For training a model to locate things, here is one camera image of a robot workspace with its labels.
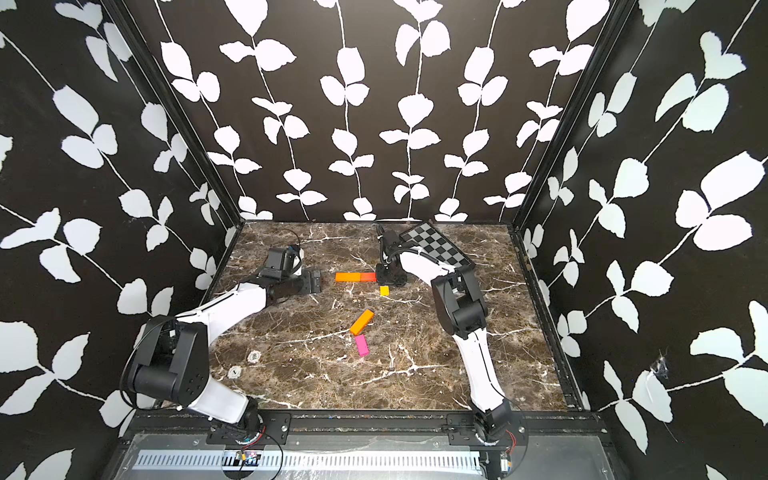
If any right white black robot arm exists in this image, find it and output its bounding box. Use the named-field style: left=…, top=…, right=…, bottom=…
left=377, top=249, right=513, bottom=443

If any black white checkerboard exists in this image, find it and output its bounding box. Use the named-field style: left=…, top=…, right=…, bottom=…
left=399, top=222, right=475, bottom=270

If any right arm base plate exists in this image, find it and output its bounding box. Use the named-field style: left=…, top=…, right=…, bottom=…
left=441, top=412, right=529, bottom=450

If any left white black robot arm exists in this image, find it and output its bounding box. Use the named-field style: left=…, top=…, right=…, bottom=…
left=120, top=270, right=322, bottom=425

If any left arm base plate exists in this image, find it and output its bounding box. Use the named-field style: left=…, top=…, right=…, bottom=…
left=206, top=410, right=291, bottom=448

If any white perforated cable strip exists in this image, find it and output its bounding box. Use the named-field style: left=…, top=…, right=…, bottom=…
left=129, top=450, right=482, bottom=474

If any pink block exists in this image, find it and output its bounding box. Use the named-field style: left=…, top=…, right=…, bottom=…
left=354, top=334, right=370, bottom=357

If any orange block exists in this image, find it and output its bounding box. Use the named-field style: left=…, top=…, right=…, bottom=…
left=335, top=272, right=361, bottom=283
left=349, top=309, right=374, bottom=336

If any white round table sticker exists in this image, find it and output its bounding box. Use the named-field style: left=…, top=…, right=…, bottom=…
left=247, top=350, right=261, bottom=364

